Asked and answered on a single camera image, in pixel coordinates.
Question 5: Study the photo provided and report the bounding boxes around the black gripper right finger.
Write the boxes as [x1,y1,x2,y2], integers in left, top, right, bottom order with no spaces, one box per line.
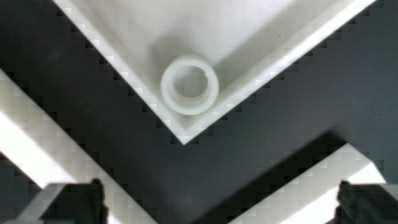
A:
[334,181,398,224]

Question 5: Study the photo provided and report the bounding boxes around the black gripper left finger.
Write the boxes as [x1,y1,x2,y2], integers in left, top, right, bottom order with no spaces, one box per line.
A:
[14,179,108,224]

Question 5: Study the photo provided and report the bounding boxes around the white fence piece left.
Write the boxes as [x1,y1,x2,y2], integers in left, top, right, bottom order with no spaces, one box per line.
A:
[0,70,156,224]

